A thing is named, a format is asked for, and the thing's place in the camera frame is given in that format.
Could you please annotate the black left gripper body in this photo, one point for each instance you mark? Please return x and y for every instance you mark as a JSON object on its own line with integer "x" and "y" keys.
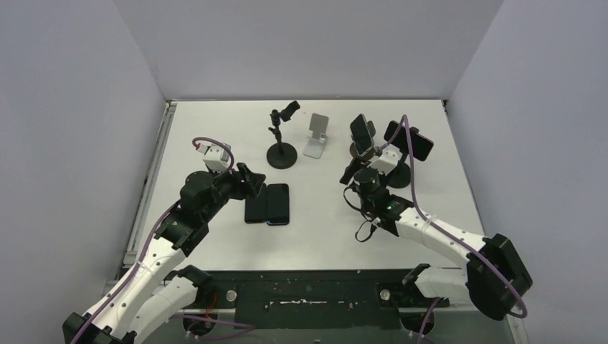
{"x": 238, "y": 190}

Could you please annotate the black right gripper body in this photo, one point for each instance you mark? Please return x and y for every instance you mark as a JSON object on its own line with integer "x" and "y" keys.
{"x": 355, "y": 164}

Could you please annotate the clear-case phone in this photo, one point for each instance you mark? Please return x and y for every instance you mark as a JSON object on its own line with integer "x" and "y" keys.
{"x": 362, "y": 134}

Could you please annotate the black pole phone stand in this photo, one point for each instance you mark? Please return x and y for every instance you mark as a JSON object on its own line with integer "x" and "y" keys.
{"x": 282, "y": 155}
{"x": 400, "y": 176}

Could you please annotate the black smartphone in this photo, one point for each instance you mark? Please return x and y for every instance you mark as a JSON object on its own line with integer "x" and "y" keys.
{"x": 278, "y": 204}

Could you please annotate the white folding phone stand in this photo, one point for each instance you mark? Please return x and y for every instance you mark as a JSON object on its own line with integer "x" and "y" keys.
{"x": 317, "y": 139}

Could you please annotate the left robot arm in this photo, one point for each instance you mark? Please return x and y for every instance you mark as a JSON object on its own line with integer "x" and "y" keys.
{"x": 134, "y": 308}

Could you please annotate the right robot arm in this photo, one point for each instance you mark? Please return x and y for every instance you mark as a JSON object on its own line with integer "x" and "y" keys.
{"x": 489, "y": 271}

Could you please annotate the brown round base phone stand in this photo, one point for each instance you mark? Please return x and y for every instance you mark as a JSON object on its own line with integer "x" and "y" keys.
{"x": 369, "y": 155}

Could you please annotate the red-edged black phone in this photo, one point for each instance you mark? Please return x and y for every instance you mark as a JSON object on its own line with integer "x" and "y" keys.
{"x": 421, "y": 145}

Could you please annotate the aluminium frame rail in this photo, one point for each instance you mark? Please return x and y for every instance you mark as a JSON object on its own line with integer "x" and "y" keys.
{"x": 140, "y": 230}

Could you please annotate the black mounting base plate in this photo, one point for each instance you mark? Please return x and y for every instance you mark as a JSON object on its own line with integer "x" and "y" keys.
{"x": 313, "y": 299}

